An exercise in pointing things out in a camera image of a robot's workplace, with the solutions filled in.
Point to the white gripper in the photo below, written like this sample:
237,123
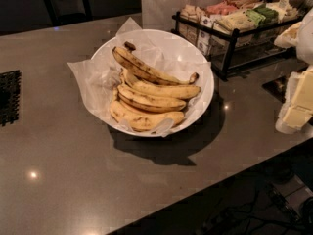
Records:
306,39

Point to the black grid mat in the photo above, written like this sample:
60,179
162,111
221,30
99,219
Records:
10,88

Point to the black wire snack rack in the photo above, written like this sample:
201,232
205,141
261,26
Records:
235,60

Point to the bottom yellow banana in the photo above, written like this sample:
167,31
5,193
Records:
140,121

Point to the black water dispenser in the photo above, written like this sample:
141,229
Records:
63,12

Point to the spotted yellow banana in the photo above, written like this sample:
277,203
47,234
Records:
141,69

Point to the white bowl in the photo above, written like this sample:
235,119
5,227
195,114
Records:
169,46

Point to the white paper liner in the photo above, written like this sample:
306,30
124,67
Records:
88,79

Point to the green snack packets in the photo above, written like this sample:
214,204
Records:
262,15

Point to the pink snack packets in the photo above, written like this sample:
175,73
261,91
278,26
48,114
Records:
221,9

